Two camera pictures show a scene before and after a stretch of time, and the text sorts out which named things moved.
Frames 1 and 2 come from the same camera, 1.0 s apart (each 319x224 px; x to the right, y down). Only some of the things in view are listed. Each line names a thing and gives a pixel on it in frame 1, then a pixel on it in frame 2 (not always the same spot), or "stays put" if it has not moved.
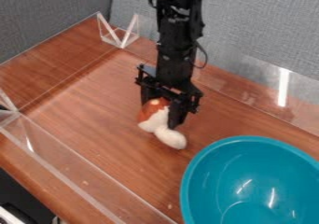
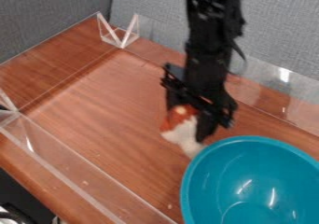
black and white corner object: (21, 208) stays put
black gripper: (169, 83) → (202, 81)
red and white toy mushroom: (154, 121) → (180, 129)
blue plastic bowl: (250, 179) stays put
